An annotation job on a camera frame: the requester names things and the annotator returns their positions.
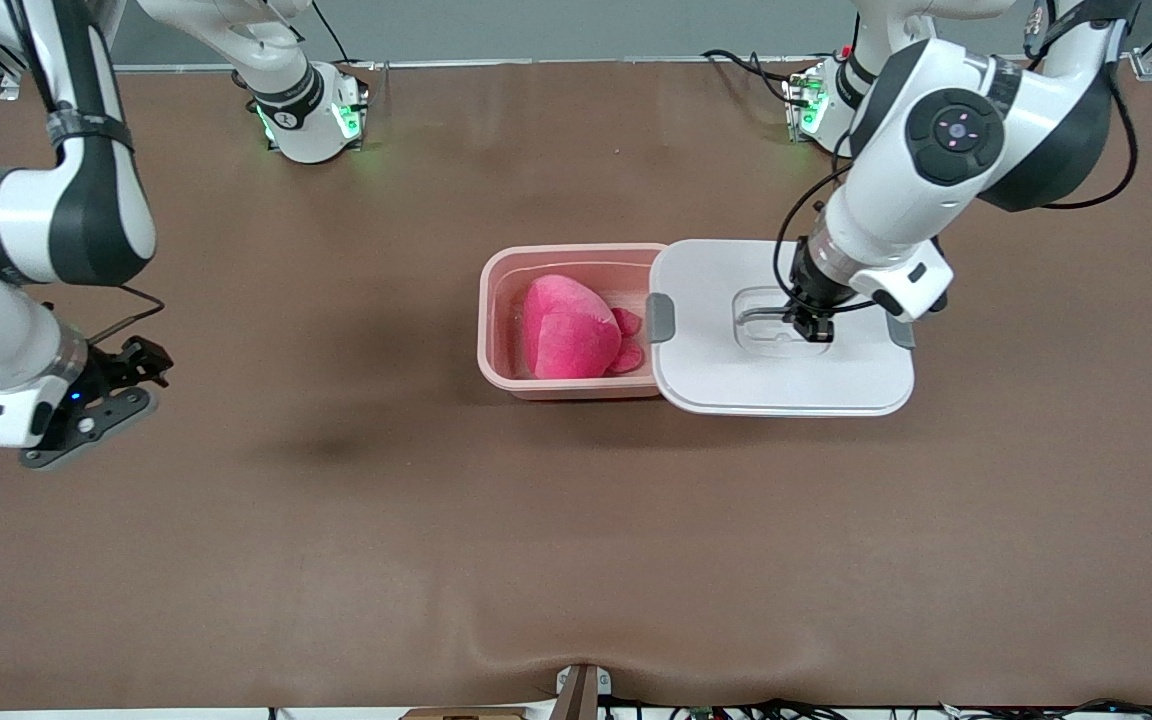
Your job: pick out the white box lid grey latches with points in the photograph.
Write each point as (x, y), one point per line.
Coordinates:
(786, 370)

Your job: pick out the pink plush toy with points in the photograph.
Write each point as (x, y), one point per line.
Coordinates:
(571, 335)

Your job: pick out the metal table clamp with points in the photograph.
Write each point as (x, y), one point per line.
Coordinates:
(581, 690)

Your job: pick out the brown table mat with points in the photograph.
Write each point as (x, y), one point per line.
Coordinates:
(576, 550)

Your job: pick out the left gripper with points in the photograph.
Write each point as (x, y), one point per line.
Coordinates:
(813, 287)

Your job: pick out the pink plastic box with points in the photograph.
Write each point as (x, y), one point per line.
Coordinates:
(501, 320)

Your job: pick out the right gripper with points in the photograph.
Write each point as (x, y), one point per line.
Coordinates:
(108, 372)

